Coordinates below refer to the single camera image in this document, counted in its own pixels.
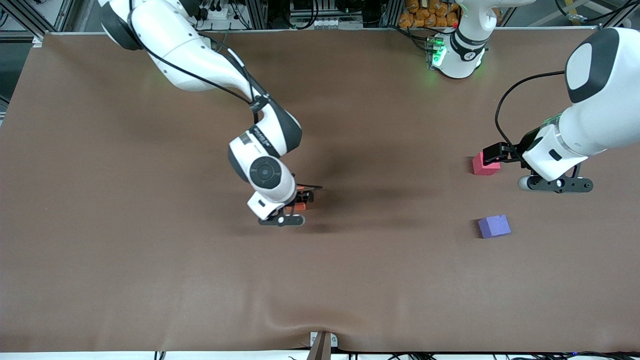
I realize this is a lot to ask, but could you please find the aluminium frame profile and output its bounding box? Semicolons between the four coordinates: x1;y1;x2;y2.
597;0;640;30
0;0;77;48

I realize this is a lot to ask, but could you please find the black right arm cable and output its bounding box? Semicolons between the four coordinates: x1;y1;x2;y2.
127;0;273;126

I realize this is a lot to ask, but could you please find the green-lit circuit board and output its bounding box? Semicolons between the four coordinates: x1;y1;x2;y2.
426;36;447;69

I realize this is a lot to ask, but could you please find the white terminal strip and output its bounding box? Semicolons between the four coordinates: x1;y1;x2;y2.
290;17;364;30

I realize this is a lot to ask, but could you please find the brown table mat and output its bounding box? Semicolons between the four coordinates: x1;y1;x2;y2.
0;27;640;354

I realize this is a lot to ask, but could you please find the aluminium post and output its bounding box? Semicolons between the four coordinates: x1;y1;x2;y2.
244;0;269;30
380;0;407;28

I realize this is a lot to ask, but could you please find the grey metal bracket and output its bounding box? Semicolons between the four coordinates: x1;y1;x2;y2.
309;331;339;349

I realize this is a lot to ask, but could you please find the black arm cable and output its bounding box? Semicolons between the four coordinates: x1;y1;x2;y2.
127;0;273;126
495;0;640;148

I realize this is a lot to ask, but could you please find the white power strip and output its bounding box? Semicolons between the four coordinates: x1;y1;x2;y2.
196;2;237;22

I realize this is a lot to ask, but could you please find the red foam block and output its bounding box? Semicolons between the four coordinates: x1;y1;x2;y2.
472;152;501;176

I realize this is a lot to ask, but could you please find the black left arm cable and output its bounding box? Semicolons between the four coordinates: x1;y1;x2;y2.
495;0;640;148

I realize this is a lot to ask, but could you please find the purple foam block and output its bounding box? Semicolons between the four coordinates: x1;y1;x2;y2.
477;214;512;239

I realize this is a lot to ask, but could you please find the orange foam block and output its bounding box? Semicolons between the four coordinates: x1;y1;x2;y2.
286;186;315;211

